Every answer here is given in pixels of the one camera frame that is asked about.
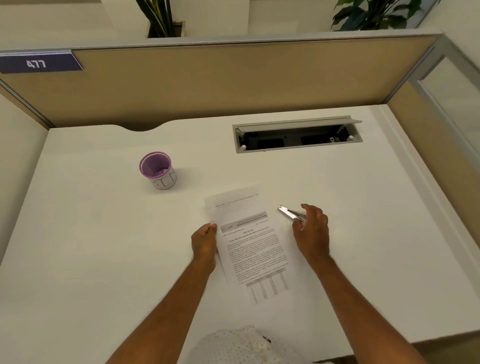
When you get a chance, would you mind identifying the blue partition label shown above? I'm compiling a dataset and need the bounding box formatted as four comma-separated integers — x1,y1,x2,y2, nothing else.
0,51,84,74

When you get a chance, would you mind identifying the printed white paper sheet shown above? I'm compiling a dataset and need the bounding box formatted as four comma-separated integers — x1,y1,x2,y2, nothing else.
203,186,302,306

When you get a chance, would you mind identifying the person's left forearm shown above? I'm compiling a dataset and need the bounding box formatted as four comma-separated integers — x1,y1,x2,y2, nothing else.
106,257,217,364

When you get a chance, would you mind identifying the beige cubicle partition panel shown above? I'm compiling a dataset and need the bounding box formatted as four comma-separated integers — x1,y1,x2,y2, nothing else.
0,33,444,132

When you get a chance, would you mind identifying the spiky green potted plant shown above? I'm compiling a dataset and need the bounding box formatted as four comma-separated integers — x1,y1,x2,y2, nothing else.
136,0,183,38

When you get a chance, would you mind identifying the purple and white cup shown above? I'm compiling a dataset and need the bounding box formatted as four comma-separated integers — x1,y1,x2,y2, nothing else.
139,151,178,191

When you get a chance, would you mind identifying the person's right forearm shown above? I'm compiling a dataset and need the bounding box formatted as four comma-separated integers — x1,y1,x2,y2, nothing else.
310,254,429,364

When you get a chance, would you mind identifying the person's right hand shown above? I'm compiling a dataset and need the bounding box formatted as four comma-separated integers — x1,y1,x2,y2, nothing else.
292,203,331,265

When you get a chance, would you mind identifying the white dotted shirt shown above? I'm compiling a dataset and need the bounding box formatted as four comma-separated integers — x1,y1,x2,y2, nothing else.
186,326,334,364

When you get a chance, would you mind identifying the grey desk cable tray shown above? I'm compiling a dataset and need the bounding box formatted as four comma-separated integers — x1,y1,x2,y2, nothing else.
232,116,363,154

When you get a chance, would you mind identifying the person's left hand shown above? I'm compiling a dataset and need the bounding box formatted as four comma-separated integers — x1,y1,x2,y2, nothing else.
191,223,218,274

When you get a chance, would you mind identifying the silver metal stapler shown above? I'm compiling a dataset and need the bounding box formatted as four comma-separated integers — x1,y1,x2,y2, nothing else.
277,205,307,227

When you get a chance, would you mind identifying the glass side partition panel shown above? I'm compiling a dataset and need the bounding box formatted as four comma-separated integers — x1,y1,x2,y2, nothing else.
387,35,480,248

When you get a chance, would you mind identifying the broad-leaf green plant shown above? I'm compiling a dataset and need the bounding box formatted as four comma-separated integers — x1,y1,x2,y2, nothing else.
331,0,423,32

